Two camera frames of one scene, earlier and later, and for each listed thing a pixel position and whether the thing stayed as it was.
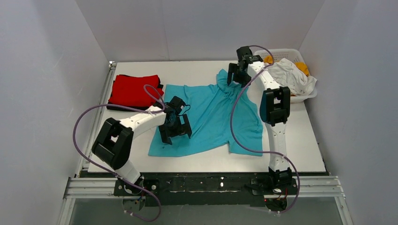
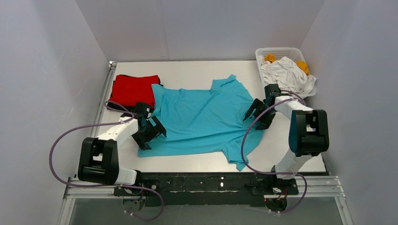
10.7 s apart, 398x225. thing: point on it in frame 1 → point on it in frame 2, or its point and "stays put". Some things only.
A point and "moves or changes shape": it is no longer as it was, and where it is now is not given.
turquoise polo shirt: (209, 108) moves or changes shape
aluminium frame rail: (79, 186) stays put
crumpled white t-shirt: (291, 76) stays put
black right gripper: (235, 70) → (259, 111)
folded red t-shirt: (128, 90) stays put
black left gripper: (174, 130) → (151, 130)
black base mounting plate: (219, 189) stays put
